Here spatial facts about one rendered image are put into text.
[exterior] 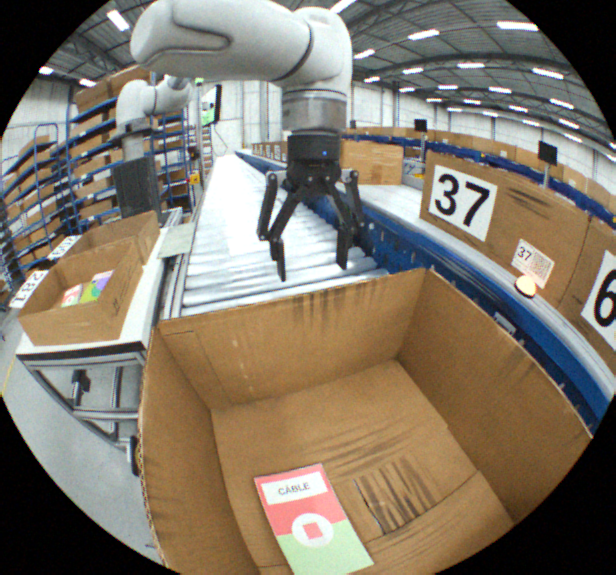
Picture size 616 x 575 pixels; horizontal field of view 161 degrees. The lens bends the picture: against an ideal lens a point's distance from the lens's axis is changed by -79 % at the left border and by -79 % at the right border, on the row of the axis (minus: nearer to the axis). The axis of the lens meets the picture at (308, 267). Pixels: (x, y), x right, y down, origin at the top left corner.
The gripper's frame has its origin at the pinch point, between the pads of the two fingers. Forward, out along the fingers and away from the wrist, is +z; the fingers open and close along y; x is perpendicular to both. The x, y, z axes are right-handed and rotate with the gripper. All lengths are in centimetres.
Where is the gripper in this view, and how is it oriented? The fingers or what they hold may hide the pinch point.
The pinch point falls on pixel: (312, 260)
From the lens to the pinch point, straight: 39.3
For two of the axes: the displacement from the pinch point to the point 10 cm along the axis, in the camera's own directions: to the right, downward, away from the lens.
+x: 3.4, 4.8, -8.1
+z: 0.0, 8.6, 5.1
